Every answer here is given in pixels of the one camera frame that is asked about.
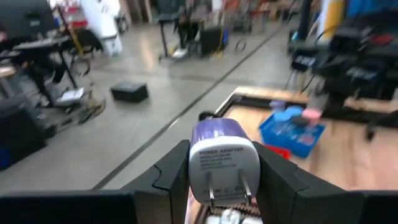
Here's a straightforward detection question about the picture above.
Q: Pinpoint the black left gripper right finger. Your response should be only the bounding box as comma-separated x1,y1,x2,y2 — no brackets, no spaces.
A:
253,141,398,224

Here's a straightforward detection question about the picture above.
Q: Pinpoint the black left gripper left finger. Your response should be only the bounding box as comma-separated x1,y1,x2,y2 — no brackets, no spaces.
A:
0,139,190,224

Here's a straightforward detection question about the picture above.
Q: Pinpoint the pink capped sand hourglass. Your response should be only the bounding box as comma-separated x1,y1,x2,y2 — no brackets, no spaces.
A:
302,108,323,127

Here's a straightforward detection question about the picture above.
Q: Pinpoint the small black bar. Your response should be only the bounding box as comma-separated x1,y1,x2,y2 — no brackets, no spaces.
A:
365,121,376,141

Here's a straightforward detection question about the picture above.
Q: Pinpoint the blue capped sand hourglass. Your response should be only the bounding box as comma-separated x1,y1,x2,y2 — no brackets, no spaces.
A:
285,105,304,118
273,111,290,123

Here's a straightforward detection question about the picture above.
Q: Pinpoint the purple and white wall charger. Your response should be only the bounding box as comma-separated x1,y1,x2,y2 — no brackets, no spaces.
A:
188,117,261,212

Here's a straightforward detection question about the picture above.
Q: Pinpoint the dark computer desk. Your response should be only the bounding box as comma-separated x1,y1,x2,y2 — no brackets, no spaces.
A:
357,15,398,100

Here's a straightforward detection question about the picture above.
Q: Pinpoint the white and yellow canister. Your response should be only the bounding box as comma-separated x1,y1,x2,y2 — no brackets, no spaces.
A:
318,0,346,41

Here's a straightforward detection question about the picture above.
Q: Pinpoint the red plastic basket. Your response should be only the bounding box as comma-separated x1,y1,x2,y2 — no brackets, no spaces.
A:
264,144,292,160

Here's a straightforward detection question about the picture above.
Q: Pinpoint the blue plastic basket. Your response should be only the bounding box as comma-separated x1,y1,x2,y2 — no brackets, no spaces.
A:
258,113,326,159

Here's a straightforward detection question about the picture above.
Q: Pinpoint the black monitor stand pole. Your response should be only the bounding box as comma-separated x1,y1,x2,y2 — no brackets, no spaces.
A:
298,0,312,41

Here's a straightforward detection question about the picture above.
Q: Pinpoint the dark equipment case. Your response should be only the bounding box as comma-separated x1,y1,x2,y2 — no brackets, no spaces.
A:
0,95,58,170

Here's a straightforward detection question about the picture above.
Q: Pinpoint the shelf with red bins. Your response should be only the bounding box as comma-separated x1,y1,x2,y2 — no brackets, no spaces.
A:
217,0,299,22

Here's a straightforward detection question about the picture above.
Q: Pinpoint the black box on floor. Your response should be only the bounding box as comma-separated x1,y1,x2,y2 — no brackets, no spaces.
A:
110,81,149,103

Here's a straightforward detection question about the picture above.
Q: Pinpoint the black clamp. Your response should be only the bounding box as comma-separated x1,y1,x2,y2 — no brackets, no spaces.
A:
198,111,218,121

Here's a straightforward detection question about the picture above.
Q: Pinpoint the black cabinet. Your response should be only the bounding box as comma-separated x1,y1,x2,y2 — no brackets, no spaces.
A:
200,26,229,57

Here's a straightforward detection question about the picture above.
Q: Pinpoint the black desk with monitor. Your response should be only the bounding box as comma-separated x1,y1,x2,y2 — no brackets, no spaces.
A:
0,0,94,108

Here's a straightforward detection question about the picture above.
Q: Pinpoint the black rolling desk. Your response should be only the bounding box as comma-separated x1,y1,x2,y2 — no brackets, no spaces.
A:
157,0,212,60

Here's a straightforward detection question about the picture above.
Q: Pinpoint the white pillar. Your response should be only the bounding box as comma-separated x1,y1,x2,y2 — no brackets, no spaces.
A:
80,0,124,57

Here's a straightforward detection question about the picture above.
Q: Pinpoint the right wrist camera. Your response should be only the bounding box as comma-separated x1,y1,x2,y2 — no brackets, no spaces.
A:
331,27,361,52

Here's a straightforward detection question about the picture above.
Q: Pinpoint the round cable coil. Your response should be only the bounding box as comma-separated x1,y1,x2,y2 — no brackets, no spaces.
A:
76,88,107,124

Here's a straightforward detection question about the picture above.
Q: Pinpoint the black aluminium table frame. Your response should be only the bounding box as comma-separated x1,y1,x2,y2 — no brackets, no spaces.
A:
214,93,398,141

